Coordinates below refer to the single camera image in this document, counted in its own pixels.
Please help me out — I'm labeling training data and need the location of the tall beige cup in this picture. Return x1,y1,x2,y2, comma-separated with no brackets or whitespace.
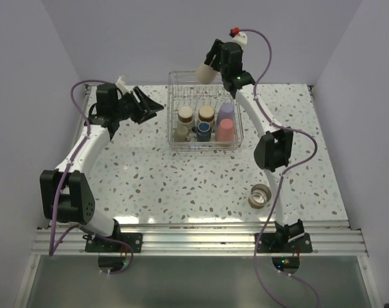
195,63,218,85

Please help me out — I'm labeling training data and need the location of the coral pink cup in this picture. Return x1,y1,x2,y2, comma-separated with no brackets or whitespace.
216,118,235,142

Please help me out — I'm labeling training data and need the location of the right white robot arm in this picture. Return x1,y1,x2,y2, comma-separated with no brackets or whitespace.
197,38,305,252

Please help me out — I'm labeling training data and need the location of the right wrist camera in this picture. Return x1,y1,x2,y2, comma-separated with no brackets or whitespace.
229,27,248,49

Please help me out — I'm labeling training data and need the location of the lavender plastic cup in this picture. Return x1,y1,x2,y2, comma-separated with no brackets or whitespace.
216,103,235,125

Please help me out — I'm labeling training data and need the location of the small olive mug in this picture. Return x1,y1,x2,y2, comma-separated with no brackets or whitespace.
173,125,191,142

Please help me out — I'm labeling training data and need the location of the wire dish rack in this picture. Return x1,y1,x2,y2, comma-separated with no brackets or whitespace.
167,71,244,151

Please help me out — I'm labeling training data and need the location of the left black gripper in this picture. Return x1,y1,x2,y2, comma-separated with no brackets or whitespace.
113,87,163,124

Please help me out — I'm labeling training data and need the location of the black mug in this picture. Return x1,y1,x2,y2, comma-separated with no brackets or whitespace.
192,121,212,142

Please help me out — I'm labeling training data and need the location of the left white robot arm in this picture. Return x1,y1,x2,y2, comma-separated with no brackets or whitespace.
40,80,164,256

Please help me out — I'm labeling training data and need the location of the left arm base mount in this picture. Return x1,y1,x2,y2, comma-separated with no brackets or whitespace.
82,232,143,253

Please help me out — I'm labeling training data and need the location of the steel cup with brown band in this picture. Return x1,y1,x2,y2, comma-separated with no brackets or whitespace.
198,105,215,127

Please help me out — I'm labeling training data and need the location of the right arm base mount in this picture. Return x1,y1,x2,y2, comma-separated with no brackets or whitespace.
254,233,313,253

